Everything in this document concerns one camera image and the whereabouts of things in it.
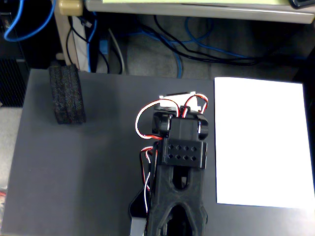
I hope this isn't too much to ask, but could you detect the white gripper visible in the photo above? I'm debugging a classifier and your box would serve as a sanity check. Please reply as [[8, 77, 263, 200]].
[[158, 91, 209, 114]]

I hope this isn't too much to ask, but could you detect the black foam cube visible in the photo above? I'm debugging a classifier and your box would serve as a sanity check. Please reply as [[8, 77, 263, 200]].
[[48, 63, 87, 125]]

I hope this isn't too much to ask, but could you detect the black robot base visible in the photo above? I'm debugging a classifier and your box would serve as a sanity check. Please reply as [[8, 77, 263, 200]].
[[128, 189, 151, 236]]

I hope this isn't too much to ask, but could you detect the blue plug connector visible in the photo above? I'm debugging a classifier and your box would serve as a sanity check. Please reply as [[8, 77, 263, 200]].
[[99, 38, 109, 55]]

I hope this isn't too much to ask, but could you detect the grey desk top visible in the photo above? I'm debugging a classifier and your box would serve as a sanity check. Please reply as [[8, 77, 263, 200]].
[[84, 0, 315, 25]]

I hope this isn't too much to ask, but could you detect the white paper sheet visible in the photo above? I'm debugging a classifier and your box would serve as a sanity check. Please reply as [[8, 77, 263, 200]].
[[214, 77, 315, 209]]

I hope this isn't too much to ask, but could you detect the light green desk mat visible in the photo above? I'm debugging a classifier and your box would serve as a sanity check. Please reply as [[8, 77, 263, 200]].
[[102, 0, 289, 5]]

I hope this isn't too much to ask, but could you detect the dark grey work board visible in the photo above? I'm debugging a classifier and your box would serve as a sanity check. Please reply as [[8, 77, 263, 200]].
[[0, 68, 315, 236]]

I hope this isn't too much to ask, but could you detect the clear network plug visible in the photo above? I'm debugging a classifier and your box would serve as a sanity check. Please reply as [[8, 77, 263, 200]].
[[79, 16, 93, 28]]

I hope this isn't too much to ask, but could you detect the beige desk leg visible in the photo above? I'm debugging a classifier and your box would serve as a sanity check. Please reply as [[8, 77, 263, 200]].
[[53, 0, 90, 73]]

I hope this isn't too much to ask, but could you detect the black desk item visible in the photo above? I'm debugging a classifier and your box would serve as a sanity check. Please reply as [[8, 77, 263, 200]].
[[288, 0, 315, 10]]

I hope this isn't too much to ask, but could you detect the black vented computer case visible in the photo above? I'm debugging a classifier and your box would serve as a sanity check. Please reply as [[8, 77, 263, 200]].
[[0, 58, 27, 108]]

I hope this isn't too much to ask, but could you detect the short red white servo cable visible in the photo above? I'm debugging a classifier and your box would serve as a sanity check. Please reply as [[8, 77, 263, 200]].
[[184, 94, 210, 115]]

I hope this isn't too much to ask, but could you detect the blue floor cable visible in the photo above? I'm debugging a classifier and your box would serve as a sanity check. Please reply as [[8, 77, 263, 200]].
[[137, 16, 249, 79]]

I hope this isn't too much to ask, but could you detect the long red white servo cable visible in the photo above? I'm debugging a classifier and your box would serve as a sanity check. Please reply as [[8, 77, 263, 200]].
[[134, 100, 163, 141]]

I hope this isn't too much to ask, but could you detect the black floor cable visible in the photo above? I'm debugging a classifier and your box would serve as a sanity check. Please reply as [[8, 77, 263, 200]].
[[141, 15, 262, 66]]

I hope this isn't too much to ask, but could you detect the grey cable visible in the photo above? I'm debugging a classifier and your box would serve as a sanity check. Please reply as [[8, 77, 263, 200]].
[[107, 28, 126, 75]]

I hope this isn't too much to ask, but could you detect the red white black arm cable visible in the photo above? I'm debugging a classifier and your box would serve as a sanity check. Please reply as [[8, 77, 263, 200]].
[[139, 146, 158, 215]]

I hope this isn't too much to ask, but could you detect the thin blue cable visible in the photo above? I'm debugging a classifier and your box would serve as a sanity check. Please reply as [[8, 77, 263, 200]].
[[85, 11, 98, 73]]

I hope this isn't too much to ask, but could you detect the thin black cable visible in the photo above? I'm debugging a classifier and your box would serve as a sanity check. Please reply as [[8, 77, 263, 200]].
[[65, 15, 87, 66]]

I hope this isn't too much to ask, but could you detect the looped blue cable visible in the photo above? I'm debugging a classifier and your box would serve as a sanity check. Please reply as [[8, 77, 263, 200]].
[[3, 0, 56, 42]]

